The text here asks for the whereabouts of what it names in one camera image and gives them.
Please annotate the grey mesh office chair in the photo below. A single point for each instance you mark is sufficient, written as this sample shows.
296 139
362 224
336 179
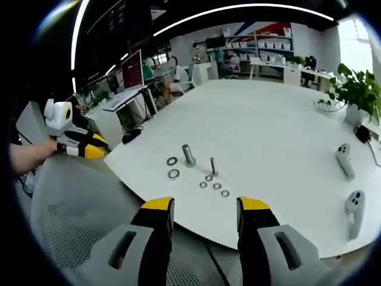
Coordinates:
74 202

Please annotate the computer monitor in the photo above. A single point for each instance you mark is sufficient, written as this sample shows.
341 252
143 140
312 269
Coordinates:
133 70

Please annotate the large threaded stud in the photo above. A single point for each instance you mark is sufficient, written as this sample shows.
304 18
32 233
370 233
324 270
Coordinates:
188 156

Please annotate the large metal washer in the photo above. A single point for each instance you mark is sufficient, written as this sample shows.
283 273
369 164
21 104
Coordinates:
174 174
172 161

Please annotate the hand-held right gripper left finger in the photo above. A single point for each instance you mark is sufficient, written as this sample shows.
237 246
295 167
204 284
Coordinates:
154 238

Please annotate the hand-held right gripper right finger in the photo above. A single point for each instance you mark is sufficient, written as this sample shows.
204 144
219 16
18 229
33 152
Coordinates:
256 238

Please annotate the black power adapter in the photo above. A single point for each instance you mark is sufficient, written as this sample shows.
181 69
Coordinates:
362 133

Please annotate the white handheld controller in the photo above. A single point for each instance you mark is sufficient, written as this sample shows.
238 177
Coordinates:
354 208
345 161

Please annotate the small threaded stud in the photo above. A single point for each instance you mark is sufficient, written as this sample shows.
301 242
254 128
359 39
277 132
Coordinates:
213 167

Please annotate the green plant in white pot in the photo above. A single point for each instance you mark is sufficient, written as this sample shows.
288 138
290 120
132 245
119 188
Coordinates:
357 89

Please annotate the white office desk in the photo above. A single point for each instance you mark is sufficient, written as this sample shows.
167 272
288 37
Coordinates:
285 70

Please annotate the curved ceiling light strip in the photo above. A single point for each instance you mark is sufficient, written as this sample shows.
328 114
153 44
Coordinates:
78 32
238 10

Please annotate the black computer mouse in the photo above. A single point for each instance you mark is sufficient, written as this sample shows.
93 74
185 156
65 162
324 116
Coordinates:
131 136

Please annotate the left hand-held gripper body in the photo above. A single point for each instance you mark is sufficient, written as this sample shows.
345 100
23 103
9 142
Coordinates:
58 116

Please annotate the small metal washer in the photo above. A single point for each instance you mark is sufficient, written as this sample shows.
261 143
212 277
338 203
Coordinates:
209 178
203 184

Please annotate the white storage shelf with bins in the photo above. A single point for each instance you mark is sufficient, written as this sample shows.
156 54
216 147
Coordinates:
259 44

